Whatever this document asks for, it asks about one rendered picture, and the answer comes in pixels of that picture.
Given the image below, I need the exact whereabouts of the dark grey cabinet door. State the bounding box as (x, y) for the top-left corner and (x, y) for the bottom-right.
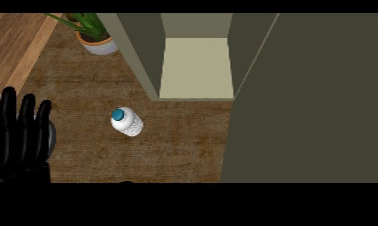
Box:
(219, 12), (378, 184)

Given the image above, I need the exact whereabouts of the white water bottle blue cap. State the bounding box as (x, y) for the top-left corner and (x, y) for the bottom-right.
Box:
(110, 106), (145, 138)

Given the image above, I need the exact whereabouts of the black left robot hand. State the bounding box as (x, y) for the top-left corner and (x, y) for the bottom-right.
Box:
(0, 86), (58, 184)

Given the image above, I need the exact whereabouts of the green plant in white pot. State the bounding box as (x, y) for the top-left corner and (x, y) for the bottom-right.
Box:
(45, 12), (120, 56)

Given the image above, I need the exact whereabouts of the olive green open cabinet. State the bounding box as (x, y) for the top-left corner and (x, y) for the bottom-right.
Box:
(96, 12), (281, 102)

